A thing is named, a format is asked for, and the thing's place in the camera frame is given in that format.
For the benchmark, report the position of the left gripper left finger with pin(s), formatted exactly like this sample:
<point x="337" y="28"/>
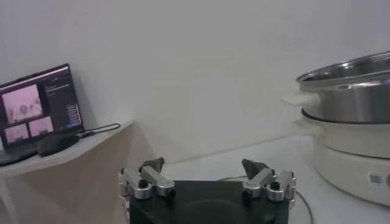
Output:
<point x="157" y="181"/>

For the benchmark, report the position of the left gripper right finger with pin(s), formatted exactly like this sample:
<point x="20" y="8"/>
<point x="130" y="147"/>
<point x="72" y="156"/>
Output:
<point x="260" y="181"/>

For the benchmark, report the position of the stainless steel steamer basket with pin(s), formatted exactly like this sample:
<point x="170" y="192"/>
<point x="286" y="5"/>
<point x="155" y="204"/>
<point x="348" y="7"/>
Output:
<point x="350" y="103"/>

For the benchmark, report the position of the round glass lid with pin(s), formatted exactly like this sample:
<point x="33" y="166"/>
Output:
<point x="301" y="215"/>

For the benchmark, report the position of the white side table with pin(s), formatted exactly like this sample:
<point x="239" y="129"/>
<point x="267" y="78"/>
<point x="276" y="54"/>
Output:
<point x="76" y="182"/>

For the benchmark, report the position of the small black usb hub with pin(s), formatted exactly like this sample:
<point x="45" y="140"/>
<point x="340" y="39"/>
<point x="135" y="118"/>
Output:
<point x="85" y="134"/>

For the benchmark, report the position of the white electric cooker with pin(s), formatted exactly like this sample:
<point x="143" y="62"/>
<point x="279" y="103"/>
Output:
<point x="353" y="158"/>

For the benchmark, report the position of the black computer mouse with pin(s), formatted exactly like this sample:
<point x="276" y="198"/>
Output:
<point x="58" y="144"/>

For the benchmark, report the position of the black open laptop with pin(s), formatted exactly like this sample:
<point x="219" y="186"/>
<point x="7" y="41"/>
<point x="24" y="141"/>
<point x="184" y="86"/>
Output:
<point x="58" y="103"/>

